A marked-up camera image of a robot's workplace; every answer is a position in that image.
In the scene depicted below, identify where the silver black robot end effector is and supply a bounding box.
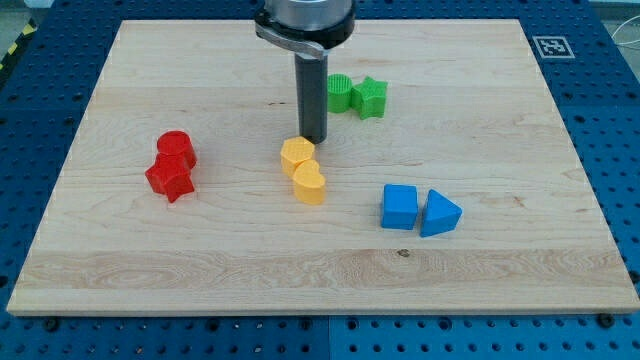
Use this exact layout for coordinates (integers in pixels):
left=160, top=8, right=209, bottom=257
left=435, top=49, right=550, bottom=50
left=254, top=0, right=356, bottom=60

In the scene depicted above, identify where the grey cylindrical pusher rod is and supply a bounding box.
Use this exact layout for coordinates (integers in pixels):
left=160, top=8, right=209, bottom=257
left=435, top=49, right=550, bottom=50
left=294, top=54, right=328, bottom=144

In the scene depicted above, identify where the blue triangle block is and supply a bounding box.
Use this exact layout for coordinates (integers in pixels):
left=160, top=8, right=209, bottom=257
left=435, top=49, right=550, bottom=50
left=420, top=189, right=463, bottom=237

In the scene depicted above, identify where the green cylinder block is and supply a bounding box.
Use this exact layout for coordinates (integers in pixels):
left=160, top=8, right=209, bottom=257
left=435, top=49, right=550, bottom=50
left=327, top=74, right=353, bottom=113

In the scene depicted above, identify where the green star block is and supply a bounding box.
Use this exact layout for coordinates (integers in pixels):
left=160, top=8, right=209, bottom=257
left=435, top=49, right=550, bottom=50
left=351, top=76, right=388, bottom=120

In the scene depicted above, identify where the yellow hexagon block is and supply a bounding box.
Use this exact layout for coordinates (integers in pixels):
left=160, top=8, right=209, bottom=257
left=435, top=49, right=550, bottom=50
left=280, top=136, right=315, bottom=178

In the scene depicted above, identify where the yellow heart block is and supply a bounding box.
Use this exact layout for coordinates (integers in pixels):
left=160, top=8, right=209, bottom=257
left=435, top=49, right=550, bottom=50
left=292, top=159, right=326, bottom=205

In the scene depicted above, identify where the red cylinder block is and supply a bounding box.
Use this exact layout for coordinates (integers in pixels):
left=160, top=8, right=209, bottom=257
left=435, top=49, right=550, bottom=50
left=157, top=130, right=197, bottom=169

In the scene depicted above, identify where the blue cube block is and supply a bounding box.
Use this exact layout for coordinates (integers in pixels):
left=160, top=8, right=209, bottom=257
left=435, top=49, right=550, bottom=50
left=381, top=184, right=419, bottom=230

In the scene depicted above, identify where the red star block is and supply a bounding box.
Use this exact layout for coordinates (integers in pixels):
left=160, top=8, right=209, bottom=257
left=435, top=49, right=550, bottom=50
left=145, top=154, right=195, bottom=203

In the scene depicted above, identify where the light wooden board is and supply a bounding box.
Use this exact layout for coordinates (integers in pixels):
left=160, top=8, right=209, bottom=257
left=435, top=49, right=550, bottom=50
left=8, top=19, right=639, bottom=316

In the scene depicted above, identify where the white fiducial marker tag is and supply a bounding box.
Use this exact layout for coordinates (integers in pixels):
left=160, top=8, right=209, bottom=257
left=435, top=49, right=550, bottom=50
left=532, top=36, right=575, bottom=59

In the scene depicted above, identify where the yellow black hazard tape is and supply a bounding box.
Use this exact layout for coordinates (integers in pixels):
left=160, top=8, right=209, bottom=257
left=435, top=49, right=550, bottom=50
left=1, top=18, right=38, bottom=72

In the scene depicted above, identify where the white cable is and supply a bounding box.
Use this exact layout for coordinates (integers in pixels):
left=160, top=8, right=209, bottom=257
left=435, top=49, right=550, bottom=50
left=610, top=14, right=640, bottom=50

